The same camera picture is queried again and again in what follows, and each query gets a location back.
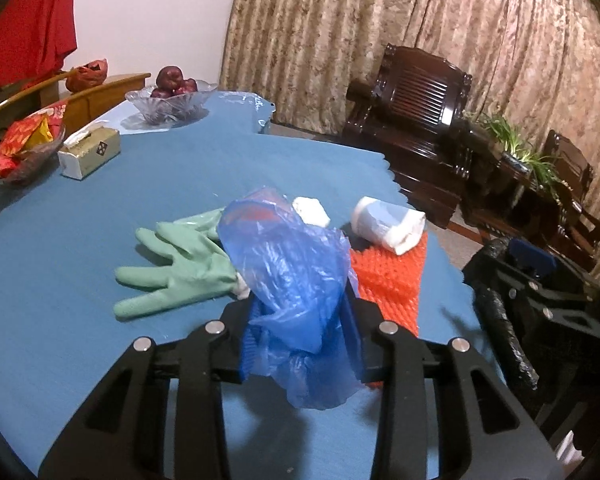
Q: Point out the red snack packets dish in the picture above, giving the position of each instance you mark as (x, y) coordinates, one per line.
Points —
(29, 143)

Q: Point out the tissue box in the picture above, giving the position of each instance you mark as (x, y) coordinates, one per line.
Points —
(88, 149)

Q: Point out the red ornament on sideboard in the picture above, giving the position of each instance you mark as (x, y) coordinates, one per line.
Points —
(87, 76)

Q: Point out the patterned beige curtain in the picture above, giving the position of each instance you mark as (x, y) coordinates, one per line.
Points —
(537, 62)

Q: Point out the black trash bin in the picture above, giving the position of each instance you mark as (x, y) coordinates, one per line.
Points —
(489, 306)

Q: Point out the red apples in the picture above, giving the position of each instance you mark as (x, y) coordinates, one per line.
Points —
(170, 81)

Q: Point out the dark wooden armchair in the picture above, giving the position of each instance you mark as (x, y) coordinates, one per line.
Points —
(578, 232)
(413, 115)

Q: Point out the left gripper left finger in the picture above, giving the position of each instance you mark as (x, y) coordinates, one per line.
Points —
(118, 432)

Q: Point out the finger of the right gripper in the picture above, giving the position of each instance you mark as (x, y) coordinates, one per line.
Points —
(531, 260)
(530, 306)

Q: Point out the dark wooden side table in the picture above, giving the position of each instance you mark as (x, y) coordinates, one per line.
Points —
(501, 195)

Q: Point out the white blue paper cup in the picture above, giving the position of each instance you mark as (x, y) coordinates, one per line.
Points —
(396, 228)

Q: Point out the blue plastic bag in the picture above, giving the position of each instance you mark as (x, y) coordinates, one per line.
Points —
(298, 275)

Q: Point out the white tissue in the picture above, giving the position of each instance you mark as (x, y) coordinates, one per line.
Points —
(311, 211)

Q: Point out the green rubber glove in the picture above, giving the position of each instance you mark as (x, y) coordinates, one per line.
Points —
(198, 269)
(205, 223)

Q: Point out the glass fruit bowl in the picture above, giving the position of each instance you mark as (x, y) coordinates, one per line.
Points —
(181, 108)

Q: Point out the green potted plant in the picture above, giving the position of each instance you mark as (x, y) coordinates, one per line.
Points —
(520, 150)

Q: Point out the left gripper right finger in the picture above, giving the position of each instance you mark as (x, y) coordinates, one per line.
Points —
(483, 430)

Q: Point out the red cloth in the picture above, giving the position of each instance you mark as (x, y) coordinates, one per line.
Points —
(35, 38)

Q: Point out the orange bubble mesh mat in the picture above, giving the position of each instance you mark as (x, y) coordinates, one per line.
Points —
(391, 281)

